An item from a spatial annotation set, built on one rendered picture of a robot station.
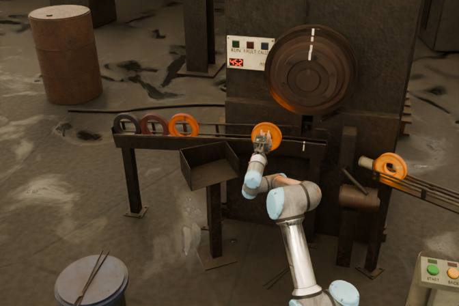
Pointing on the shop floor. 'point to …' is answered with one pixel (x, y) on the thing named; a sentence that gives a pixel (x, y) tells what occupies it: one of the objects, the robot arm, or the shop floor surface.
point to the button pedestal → (439, 283)
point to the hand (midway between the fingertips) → (266, 133)
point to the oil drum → (67, 53)
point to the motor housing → (346, 196)
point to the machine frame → (235, 209)
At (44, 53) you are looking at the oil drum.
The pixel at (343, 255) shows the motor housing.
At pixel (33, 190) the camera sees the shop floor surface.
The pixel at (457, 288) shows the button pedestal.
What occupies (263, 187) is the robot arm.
